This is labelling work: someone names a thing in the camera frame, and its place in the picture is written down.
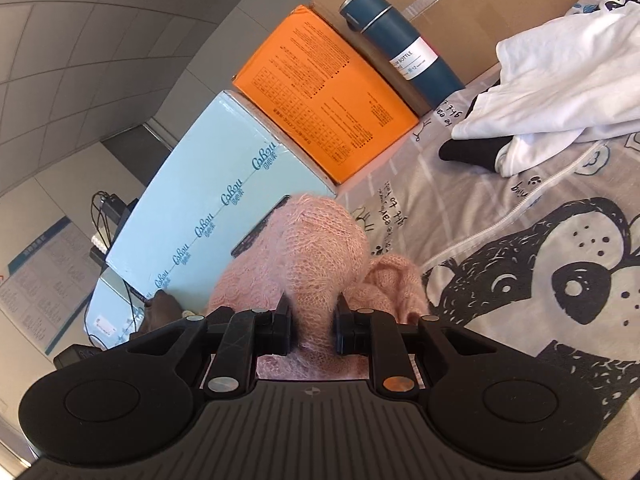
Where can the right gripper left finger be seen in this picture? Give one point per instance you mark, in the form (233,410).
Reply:
(247,336)

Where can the cartoon print bed sheet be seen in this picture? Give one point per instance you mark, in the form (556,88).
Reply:
(529,351)

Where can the orange box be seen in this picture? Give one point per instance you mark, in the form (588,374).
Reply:
(324,96)

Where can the white t-shirt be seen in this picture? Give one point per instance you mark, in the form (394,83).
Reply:
(572,80)

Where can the brown leather garment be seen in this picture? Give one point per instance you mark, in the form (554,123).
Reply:
(161,310)

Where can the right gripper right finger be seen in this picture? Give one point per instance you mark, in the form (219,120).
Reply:
(376,335)

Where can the wall notice board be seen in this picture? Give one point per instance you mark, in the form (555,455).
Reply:
(45,287)

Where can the black sock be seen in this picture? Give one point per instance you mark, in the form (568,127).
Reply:
(476,152)

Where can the black power adapter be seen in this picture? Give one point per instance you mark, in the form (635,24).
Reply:
(113,207)

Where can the light blue box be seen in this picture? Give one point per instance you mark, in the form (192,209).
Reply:
(226,174)
(114,312)

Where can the brown cardboard box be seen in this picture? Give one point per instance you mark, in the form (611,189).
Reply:
(463,32)

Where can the dark teal thermos bottle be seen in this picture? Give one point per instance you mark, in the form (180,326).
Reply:
(403,47)

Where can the pink knitted sweater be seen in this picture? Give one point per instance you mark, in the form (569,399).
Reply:
(313,252)

